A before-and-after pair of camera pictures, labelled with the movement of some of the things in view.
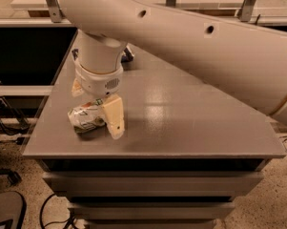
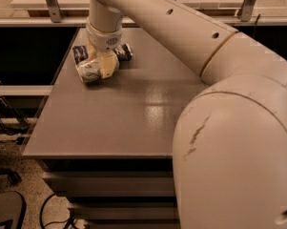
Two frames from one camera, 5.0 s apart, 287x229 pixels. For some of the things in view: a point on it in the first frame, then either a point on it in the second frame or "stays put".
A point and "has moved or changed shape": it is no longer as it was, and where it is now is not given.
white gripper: (97, 82) → (104, 42)
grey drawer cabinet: (187, 150) stays put
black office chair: (8, 208) stays put
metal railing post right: (250, 2) stays put
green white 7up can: (88, 115) has moved or changed shape
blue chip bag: (128, 54) stays put
